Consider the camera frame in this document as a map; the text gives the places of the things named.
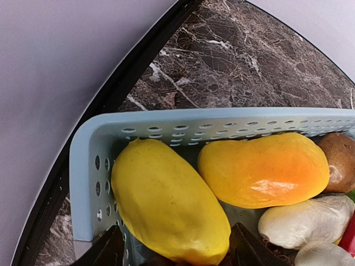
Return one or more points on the orange yellow toy mango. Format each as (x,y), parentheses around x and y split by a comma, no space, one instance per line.
(275,170)

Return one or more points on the blue perforated plastic basket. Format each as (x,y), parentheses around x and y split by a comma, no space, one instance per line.
(97,143)

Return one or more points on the white toy garlic bulb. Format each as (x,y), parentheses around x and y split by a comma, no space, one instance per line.
(319,219)

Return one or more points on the dark red toy food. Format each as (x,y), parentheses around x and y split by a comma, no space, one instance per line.
(277,255)

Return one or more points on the brown toy kiwi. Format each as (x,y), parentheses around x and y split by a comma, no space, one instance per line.
(339,151)

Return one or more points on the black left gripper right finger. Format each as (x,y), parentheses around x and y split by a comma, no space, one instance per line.
(240,233)

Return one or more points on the red toy chili pepper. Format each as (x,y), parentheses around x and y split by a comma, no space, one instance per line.
(347,241)

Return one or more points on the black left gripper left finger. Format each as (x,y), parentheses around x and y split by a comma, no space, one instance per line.
(108,250)

